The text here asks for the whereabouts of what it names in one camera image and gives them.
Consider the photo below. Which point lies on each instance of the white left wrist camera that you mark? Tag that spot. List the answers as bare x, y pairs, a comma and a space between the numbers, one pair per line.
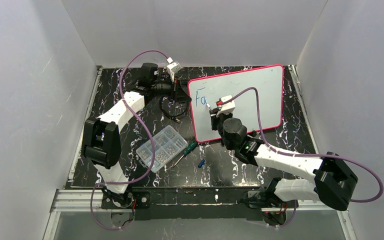
172, 68

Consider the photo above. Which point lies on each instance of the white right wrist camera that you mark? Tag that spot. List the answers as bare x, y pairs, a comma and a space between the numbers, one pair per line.
225, 105

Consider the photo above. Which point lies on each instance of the pink framed whiteboard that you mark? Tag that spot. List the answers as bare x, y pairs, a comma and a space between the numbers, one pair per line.
264, 102

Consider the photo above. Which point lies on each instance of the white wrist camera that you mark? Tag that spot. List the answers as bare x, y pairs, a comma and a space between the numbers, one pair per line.
172, 68
225, 105

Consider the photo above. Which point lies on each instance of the green handled screwdriver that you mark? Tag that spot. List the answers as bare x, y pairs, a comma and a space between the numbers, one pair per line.
190, 147

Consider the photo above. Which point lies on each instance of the blue marker cap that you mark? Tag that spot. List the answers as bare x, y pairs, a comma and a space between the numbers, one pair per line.
202, 162

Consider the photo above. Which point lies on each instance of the clear plastic screw box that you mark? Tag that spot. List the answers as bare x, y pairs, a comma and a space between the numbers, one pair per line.
168, 144

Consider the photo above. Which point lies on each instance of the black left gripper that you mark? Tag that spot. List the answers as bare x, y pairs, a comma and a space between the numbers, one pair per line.
174, 88

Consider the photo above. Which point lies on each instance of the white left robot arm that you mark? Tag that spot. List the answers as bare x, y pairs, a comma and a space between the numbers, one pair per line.
101, 143

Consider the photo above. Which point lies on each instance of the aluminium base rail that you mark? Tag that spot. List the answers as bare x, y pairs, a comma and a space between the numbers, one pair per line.
154, 203

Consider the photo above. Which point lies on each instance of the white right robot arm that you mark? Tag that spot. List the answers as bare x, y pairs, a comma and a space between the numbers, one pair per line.
327, 179

